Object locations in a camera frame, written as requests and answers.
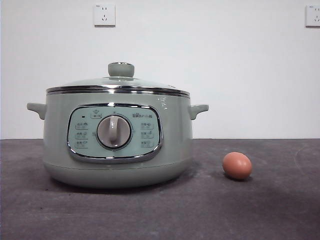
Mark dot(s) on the glass lid with green knob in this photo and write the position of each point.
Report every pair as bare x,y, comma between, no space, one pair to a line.
121,69

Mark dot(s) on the white wall power socket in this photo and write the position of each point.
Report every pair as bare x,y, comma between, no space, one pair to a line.
313,16
104,15

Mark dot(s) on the sage green electric cooking pot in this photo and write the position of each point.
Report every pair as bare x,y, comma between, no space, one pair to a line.
55,130

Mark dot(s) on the brown egg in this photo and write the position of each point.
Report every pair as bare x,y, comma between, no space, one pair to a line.
237,165

